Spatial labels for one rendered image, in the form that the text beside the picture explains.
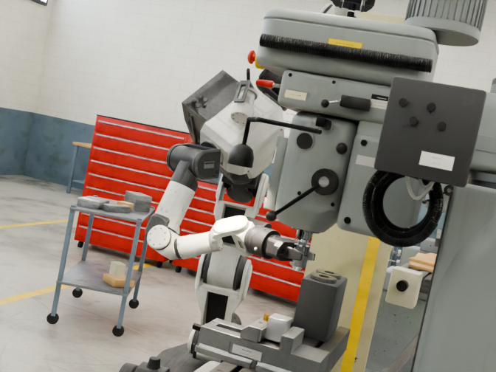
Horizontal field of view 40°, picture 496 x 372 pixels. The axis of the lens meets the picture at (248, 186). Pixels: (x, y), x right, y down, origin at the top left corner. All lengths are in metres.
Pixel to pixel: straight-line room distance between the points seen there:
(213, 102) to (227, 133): 0.14
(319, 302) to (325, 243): 1.45
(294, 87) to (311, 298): 0.76
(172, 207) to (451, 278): 0.91
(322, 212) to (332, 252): 1.87
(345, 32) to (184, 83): 10.23
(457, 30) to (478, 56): 9.22
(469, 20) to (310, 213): 0.64
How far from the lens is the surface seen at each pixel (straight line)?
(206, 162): 2.19
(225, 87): 2.36
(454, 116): 1.52
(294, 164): 1.84
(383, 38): 1.80
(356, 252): 3.66
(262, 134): 2.27
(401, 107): 1.53
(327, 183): 1.78
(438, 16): 1.84
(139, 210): 5.15
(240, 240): 2.05
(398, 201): 1.77
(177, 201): 2.17
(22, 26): 12.90
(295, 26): 1.85
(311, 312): 2.28
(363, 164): 1.78
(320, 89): 1.82
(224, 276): 2.58
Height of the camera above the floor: 1.53
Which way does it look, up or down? 4 degrees down
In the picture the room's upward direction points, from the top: 11 degrees clockwise
